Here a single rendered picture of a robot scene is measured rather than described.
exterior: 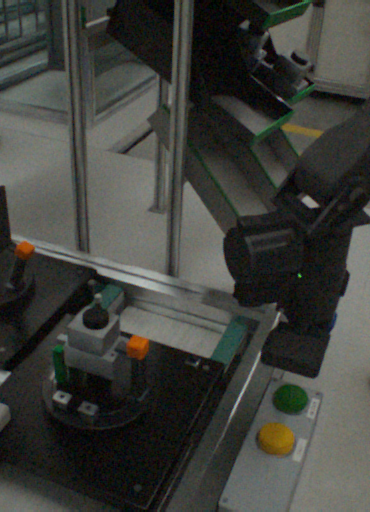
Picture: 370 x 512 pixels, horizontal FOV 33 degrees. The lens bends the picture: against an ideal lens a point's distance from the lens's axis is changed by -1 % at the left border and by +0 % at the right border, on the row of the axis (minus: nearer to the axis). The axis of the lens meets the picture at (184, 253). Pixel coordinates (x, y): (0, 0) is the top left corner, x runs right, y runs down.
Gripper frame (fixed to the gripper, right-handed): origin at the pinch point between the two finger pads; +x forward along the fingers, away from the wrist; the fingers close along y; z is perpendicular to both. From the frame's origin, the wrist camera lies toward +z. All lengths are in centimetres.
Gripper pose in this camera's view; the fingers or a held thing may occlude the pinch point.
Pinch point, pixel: (302, 346)
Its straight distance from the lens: 74.4
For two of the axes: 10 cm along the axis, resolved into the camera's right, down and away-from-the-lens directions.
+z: -9.2, -2.4, 3.0
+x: -0.4, 8.4, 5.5
